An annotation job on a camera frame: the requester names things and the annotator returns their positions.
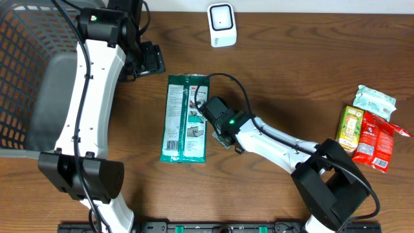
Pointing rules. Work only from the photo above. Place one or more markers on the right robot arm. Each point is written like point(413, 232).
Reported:
point(329, 182)

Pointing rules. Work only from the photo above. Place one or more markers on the red snack bag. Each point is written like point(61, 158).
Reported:
point(375, 146)

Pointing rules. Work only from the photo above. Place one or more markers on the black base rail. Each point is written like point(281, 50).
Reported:
point(162, 227)

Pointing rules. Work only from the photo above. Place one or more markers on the green white snack bag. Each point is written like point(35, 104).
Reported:
point(184, 135)

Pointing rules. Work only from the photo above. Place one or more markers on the green juice carton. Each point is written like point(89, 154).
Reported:
point(349, 128)

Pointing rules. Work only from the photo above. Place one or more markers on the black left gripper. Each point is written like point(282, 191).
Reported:
point(155, 63)

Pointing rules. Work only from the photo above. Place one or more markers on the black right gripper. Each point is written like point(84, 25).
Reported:
point(219, 133)

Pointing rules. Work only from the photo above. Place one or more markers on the light green tissue pack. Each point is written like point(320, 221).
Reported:
point(375, 102)

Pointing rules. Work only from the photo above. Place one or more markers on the white barcode scanner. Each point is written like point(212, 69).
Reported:
point(222, 25)

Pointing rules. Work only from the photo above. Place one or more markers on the grey plastic laundry basket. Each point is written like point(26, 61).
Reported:
point(38, 70)

